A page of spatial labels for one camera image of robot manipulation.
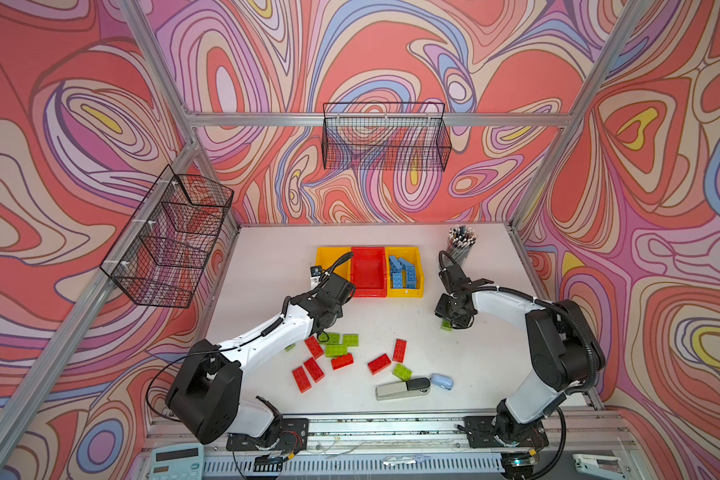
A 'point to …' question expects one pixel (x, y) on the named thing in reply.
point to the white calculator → (177, 462)
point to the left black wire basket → (164, 249)
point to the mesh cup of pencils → (460, 241)
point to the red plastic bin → (368, 272)
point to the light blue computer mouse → (442, 381)
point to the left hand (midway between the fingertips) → (330, 302)
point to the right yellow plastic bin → (404, 272)
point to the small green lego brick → (290, 347)
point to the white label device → (602, 466)
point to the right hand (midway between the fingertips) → (446, 321)
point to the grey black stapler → (403, 389)
